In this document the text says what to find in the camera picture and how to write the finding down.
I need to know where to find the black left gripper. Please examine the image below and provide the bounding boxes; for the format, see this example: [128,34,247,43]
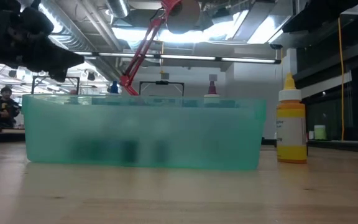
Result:
[0,9,85,83]

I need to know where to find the blue food coloring bottle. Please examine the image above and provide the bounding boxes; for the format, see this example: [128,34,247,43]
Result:
[109,80,120,95]

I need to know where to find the red-capped bottle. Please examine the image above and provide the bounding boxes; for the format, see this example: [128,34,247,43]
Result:
[203,80,221,100]

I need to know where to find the yellow food coloring bottle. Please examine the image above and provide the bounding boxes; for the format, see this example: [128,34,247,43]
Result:
[276,73,308,164]

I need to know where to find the red desk lamp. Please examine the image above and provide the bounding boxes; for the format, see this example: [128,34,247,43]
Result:
[119,0,202,96]

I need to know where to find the person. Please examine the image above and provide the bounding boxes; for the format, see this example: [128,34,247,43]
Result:
[0,86,22,129]

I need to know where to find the long light bar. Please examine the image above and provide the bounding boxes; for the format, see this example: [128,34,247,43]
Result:
[73,51,282,65]

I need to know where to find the pale green cup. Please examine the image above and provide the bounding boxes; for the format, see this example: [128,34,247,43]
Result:
[313,124,327,141]

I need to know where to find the yellow extension cable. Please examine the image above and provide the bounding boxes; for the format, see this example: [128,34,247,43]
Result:
[337,17,346,141]

